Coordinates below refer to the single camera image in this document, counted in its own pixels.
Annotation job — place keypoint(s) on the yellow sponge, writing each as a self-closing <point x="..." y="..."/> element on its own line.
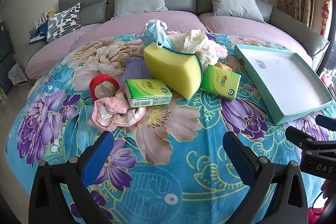
<point x="170" y="66"/>

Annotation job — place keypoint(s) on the purple packet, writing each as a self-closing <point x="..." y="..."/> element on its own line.
<point x="134" y="69"/>

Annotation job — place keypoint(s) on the red hanging decoration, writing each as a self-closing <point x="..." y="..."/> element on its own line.
<point x="325" y="8"/>

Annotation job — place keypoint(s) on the pink fluffy cloth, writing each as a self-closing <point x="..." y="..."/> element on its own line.
<point x="220" y="50"/>

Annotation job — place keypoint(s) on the pink lace-trimmed cloth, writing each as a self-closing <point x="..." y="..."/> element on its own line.
<point x="110" y="108"/>

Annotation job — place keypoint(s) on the orange packet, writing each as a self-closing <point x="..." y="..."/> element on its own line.
<point x="223" y="66"/>

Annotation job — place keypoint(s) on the floral blue blanket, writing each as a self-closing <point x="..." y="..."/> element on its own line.
<point x="183" y="174"/>

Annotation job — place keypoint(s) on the blue face mask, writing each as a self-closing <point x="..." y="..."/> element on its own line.
<point x="153" y="35"/>

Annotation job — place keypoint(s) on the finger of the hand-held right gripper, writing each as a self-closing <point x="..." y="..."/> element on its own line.
<point x="325" y="121"/>
<point x="299" y="137"/>

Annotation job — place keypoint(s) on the white and yellow packaging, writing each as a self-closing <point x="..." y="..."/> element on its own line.
<point x="43" y="19"/>

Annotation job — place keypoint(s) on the red tape roll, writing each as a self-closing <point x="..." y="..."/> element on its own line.
<point x="92" y="85"/>

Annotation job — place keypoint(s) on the purple sofa cover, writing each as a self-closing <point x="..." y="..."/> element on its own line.
<point x="126" y="22"/>

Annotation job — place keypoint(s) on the pink plastic object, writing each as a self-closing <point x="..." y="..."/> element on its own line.
<point x="328" y="83"/>

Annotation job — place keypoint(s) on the cream lace cloth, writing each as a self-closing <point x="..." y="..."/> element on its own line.
<point x="197" y="40"/>

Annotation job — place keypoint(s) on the dark cabinet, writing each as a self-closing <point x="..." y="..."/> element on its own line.
<point x="5" y="56"/>

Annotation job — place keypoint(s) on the green tissue packet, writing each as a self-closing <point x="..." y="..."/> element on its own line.
<point x="220" y="82"/>
<point x="147" y="90"/>

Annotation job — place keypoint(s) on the black white patterned pillow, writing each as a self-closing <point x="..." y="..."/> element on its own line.
<point x="64" y="22"/>

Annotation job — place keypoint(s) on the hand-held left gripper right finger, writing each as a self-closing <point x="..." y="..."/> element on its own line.
<point x="239" y="158"/>

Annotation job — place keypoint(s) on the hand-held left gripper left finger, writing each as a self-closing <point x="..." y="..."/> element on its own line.
<point x="97" y="158"/>

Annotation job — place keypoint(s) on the grey and purple pillow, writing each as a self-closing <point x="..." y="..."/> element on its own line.
<point x="231" y="1"/>

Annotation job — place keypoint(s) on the teal cardboard tray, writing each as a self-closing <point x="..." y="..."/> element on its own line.
<point x="283" y="77"/>

